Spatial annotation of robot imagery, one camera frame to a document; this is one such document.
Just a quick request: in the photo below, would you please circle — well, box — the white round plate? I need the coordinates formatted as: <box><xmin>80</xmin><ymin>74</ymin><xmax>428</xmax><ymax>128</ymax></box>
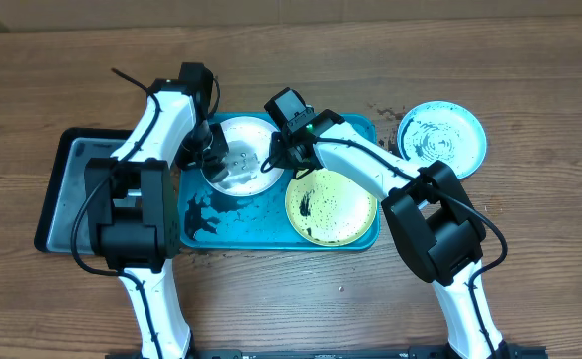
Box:
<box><xmin>202</xmin><ymin>116</ymin><xmax>284</xmax><ymax>197</ymax></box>

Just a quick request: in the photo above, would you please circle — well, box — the light blue round plate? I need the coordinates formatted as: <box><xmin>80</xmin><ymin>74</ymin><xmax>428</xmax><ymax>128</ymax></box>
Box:
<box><xmin>397</xmin><ymin>101</ymin><xmax>487</xmax><ymax>180</ymax></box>

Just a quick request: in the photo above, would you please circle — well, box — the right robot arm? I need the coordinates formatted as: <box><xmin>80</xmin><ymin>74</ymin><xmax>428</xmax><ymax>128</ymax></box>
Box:
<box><xmin>261</xmin><ymin>88</ymin><xmax>510</xmax><ymax>358</ymax></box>

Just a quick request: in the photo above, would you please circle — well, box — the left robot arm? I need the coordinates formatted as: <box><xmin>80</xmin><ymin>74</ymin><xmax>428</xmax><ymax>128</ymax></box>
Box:
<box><xmin>70</xmin><ymin>62</ymin><xmax>228</xmax><ymax>358</ymax></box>

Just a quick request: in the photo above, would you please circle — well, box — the teal plastic serving tray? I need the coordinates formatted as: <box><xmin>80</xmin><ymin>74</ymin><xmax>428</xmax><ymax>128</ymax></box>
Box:
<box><xmin>177</xmin><ymin>111</ymin><xmax>381</xmax><ymax>252</ymax></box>

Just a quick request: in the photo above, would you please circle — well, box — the black water tray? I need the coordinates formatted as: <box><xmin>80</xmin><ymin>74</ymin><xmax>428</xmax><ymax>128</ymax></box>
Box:
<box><xmin>34</xmin><ymin>128</ymin><xmax>131</xmax><ymax>254</ymax></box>

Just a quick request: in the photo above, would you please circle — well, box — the yellow-green round plate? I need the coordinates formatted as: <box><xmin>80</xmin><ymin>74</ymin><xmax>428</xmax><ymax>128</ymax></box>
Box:
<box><xmin>285</xmin><ymin>170</ymin><xmax>377</xmax><ymax>247</ymax></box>

